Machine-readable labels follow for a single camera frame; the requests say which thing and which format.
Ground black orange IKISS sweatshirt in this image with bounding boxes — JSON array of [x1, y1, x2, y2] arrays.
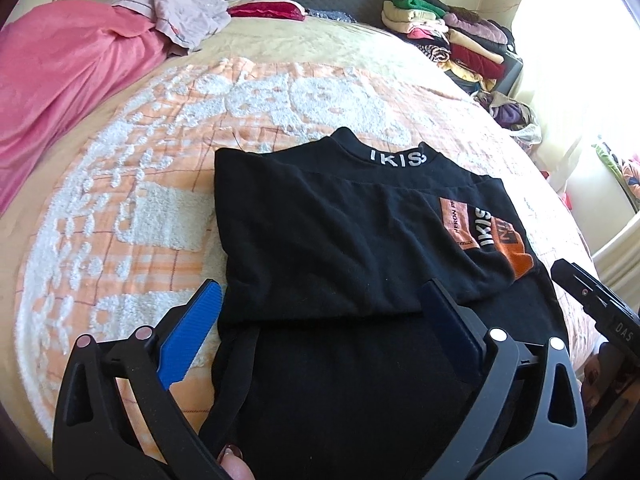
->
[[200, 128, 567, 479]]

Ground bag of clothes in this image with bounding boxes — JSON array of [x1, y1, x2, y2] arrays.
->
[[473, 90, 542, 152]]

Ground stack of folded clothes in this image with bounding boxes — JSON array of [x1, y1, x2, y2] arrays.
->
[[381, 0, 523, 94]]

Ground right hand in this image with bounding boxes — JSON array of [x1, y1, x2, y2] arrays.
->
[[580, 342, 625, 431]]

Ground left hand red nails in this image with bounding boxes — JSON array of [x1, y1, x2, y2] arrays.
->
[[218, 444, 255, 480]]

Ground orange white patterned bedspread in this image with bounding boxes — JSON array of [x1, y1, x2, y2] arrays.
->
[[15, 58, 598, 440]]

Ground colourful toy by window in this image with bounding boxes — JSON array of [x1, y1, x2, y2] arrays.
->
[[593, 143, 639, 209]]

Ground pink satin blanket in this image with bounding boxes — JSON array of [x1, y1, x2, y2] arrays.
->
[[1, 0, 170, 208]]

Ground lilac crumpled garment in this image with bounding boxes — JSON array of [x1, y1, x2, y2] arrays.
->
[[110, 0, 231, 53]]

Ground blue patterned cloth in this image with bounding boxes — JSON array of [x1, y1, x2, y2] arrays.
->
[[307, 9, 357, 24]]

